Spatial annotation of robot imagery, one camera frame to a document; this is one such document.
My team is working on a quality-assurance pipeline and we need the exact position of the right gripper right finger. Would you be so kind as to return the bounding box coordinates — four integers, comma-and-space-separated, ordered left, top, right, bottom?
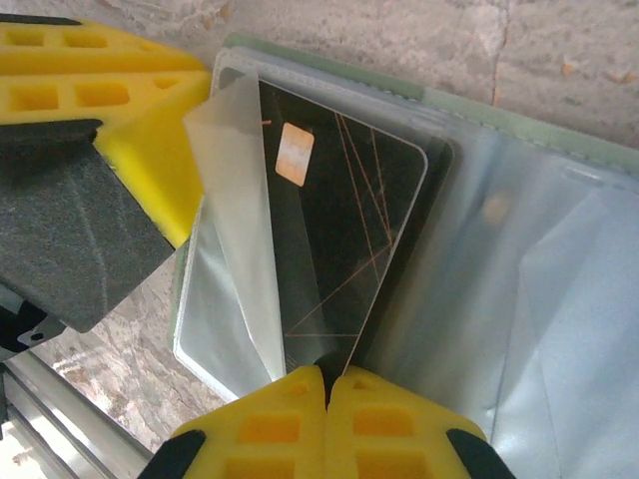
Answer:
326, 368, 518, 479

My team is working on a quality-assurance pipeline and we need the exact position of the wide aluminium base rail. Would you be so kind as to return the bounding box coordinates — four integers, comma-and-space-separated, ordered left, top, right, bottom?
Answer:
0, 348, 154, 479

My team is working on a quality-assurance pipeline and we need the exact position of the black credit card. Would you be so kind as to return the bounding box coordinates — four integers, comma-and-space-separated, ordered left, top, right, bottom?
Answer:
343, 137, 456, 380
257, 79, 430, 378

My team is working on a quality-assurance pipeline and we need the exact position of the green clear-sleeve card holder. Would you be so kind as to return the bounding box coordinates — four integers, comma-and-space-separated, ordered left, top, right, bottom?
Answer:
169, 32, 639, 479

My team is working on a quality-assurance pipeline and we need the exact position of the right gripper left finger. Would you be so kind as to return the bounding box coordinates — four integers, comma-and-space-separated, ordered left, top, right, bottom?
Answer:
149, 366, 330, 479

